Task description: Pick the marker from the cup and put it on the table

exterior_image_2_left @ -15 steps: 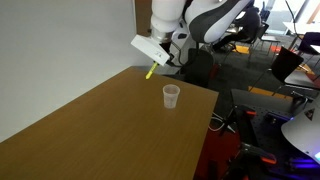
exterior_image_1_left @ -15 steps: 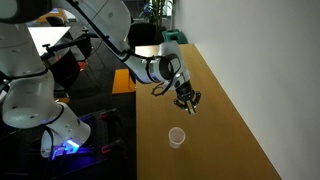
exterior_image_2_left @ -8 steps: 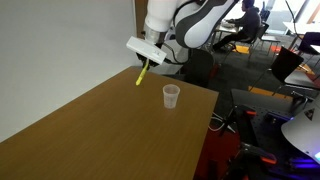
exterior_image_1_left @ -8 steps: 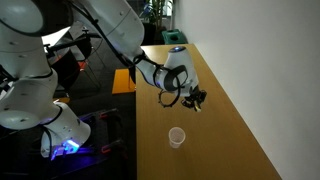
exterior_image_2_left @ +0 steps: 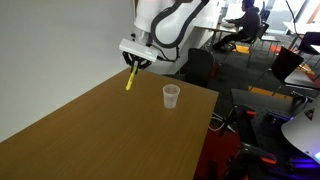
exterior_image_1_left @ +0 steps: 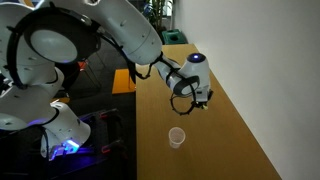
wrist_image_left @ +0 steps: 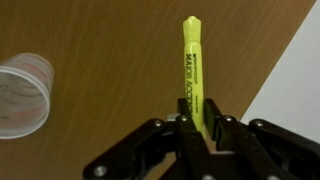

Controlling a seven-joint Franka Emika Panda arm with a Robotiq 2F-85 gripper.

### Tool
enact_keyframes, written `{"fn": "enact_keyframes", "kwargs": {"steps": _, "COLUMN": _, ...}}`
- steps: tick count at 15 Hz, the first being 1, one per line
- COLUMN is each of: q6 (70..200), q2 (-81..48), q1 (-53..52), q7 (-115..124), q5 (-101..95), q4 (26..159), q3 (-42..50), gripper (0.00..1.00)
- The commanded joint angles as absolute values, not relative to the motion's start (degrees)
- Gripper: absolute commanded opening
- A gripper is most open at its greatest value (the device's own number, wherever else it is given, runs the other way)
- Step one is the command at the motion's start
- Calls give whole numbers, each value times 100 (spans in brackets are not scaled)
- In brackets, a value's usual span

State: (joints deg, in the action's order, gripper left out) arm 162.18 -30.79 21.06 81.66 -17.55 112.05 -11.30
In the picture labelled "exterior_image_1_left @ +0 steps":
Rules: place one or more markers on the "yellow marker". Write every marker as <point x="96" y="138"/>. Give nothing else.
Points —
<point x="205" y="108"/>

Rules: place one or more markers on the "green potted plant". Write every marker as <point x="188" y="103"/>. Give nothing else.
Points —
<point x="156" y="13"/>

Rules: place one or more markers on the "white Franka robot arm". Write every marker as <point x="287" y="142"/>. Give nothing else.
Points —
<point x="133" y="30"/>

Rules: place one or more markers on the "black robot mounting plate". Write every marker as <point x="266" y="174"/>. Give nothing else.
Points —
<point x="100" y="166"/>

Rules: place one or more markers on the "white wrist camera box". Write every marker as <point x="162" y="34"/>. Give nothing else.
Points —
<point x="202" y="95"/>

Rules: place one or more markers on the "clear plastic cup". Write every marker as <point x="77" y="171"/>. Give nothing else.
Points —
<point x="176" y="138"/>

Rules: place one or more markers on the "green bin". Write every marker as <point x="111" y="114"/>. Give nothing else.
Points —
<point x="171" y="37"/>

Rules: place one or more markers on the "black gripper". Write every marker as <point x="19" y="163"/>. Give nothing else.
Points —
<point x="210" y="96"/>

